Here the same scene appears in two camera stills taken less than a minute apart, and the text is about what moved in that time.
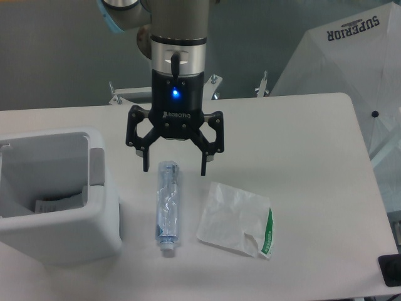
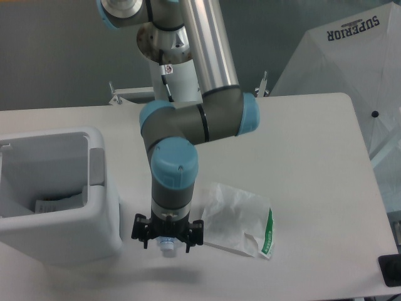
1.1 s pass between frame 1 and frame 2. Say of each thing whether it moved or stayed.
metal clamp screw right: stayed
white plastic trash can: stayed
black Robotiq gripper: moved
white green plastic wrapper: stayed
